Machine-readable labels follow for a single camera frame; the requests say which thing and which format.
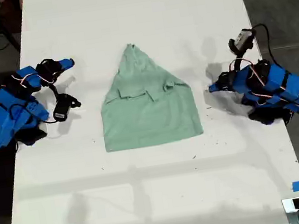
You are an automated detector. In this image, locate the black camera stalk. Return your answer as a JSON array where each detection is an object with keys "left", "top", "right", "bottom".
[
  {"left": 48, "top": 82, "right": 62, "bottom": 104},
  {"left": 228, "top": 35, "right": 258, "bottom": 71}
]

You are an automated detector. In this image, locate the pale green T-shirt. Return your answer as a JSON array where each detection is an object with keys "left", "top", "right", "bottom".
[{"left": 90, "top": 35, "right": 205, "bottom": 154}]

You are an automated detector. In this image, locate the grey gripper camera box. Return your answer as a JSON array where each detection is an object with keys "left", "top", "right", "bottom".
[{"left": 234, "top": 27, "right": 258, "bottom": 49}]

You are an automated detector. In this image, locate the black camera cable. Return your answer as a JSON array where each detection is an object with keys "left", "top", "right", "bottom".
[
  {"left": 37, "top": 116, "right": 58, "bottom": 126},
  {"left": 252, "top": 22, "right": 277, "bottom": 67}
]

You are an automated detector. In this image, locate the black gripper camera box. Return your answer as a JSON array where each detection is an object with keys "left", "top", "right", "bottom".
[{"left": 50, "top": 91, "right": 85, "bottom": 123}]

